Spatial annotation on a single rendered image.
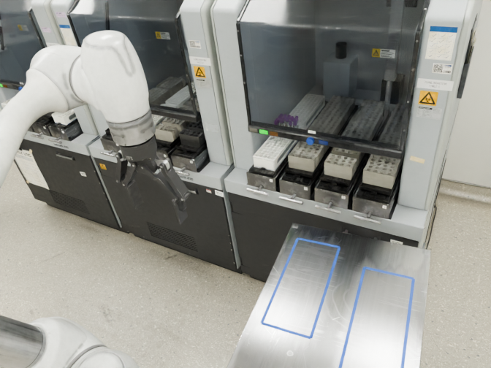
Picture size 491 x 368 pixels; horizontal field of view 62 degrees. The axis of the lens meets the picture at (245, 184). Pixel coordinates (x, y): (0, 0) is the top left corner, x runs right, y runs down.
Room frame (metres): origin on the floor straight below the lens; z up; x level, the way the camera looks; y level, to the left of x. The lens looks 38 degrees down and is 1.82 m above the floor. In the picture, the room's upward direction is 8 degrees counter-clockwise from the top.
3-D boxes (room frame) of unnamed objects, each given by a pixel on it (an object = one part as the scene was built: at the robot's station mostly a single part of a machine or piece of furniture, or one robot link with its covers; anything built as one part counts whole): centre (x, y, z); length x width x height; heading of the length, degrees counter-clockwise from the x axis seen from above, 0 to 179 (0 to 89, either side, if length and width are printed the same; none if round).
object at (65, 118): (2.21, 0.89, 0.83); 0.30 x 0.10 x 0.06; 147
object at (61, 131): (2.32, 0.81, 0.78); 0.73 x 0.14 x 0.09; 147
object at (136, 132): (0.76, 0.21, 1.43); 0.09 x 0.09 x 0.06
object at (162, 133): (1.74, 0.35, 0.85); 0.12 x 0.02 x 0.06; 57
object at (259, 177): (1.63, -0.24, 0.78); 0.73 x 0.14 x 0.09; 147
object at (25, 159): (2.31, 1.40, 0.43); 0.27 x 0.02 x 0.36; 57
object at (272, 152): (1.52, -0.17, 0.83); 0.30 x 0.10 x 0.06; 147
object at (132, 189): (0.79, 0.27, 1.22); 0.03 x 0.01 x 0.07; 147
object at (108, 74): (0.76, 0.22, 1.54); 0.13 x 0.11 x 0.16; 50
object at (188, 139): (1.66, 0.22, 0.85); 0.12 x 0.02 x 0.06; 57
